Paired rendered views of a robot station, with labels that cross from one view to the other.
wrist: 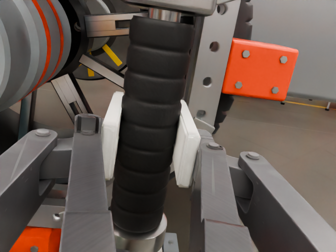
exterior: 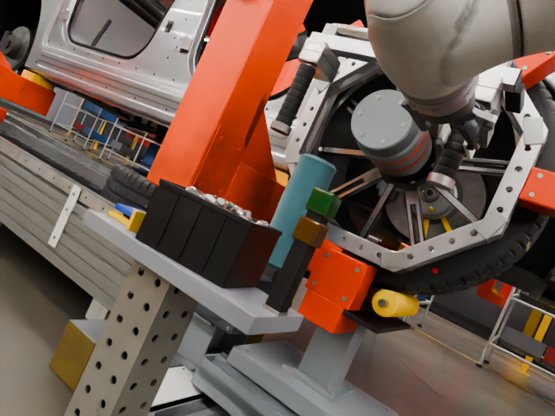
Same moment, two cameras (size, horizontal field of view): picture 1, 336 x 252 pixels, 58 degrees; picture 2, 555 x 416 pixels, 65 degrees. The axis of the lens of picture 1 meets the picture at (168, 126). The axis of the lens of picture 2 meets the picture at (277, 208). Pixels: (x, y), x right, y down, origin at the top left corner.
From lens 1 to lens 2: 0.66 m
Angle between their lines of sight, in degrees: 42
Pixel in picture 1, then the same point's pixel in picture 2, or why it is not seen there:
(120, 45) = (457, 220)
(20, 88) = (404, 149)
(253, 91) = (543, 200)
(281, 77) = not seen: outside the picture
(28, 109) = (383, 202)
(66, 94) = (410, 198)
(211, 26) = (518, 156)
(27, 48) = (415, 132)
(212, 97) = (510, 199)
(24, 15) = not seen: hidden behind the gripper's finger
